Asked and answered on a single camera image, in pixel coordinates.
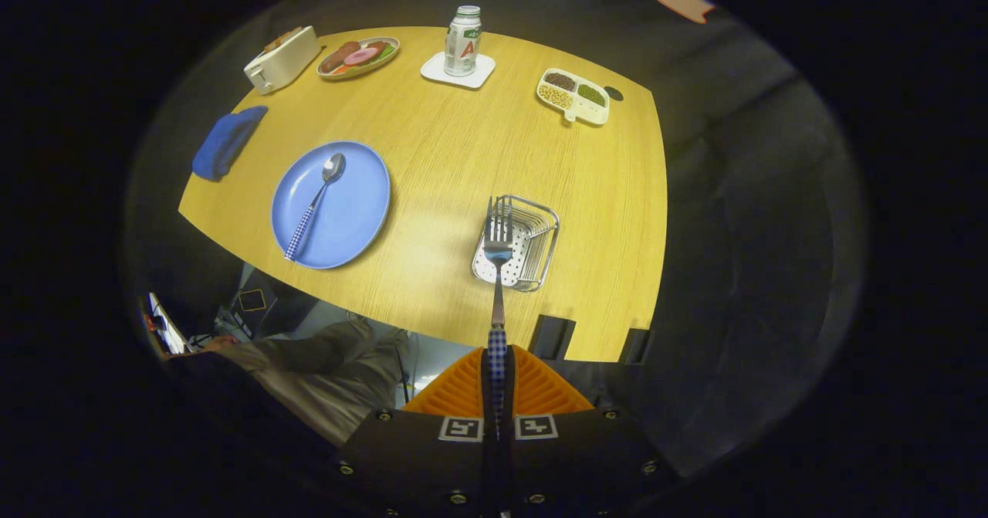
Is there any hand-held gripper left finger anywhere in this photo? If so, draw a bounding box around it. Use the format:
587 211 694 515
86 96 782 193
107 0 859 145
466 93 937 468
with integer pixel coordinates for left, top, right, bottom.
336 346 495 518

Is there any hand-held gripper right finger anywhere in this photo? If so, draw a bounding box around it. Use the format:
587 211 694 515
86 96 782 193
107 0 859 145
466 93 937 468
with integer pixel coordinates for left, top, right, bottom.
498 344 680 518

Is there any fork with blue checked handle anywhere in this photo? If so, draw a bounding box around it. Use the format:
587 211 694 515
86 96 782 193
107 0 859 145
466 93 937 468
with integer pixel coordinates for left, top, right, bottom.
482 196 514 435

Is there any spoon with blue checked handle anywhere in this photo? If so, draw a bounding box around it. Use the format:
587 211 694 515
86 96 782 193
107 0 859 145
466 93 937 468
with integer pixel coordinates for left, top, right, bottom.
284 152 347 262

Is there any black table clamp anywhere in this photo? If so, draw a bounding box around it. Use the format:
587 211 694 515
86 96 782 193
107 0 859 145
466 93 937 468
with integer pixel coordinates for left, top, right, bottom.
620 327 651 365
529 314 577 362

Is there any blue round plate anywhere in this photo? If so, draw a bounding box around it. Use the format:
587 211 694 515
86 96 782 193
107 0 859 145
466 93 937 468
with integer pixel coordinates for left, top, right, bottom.
271 141 392 270

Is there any white sectioned snack tray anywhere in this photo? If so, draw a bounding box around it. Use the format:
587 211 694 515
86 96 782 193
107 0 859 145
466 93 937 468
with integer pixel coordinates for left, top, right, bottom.
536 68 611 126

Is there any blue folded cloth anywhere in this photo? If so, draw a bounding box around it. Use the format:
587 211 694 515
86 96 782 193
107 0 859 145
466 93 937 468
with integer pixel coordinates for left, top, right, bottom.
191 106 269 181

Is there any white square coaster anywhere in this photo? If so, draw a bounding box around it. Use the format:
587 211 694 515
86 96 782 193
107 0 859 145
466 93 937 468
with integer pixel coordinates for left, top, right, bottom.
421 52 496 90

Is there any oval plate with food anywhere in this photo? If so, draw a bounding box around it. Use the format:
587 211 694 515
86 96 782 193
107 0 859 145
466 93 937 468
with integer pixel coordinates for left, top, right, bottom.
316 36 401 80

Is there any brown sausage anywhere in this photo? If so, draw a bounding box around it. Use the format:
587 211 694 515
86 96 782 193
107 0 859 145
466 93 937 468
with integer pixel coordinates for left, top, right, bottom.
320 41 361 73

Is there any white drink bottle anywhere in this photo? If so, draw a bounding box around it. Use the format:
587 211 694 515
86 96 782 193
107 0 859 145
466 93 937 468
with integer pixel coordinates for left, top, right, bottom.
445 5 482 77

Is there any white toaster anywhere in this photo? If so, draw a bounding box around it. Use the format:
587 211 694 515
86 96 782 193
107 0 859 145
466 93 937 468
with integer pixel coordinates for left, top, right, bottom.
244 25 322 96

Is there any metal wire cutlery basket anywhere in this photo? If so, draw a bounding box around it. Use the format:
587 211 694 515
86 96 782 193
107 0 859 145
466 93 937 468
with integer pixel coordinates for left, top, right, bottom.
471 194 560 293

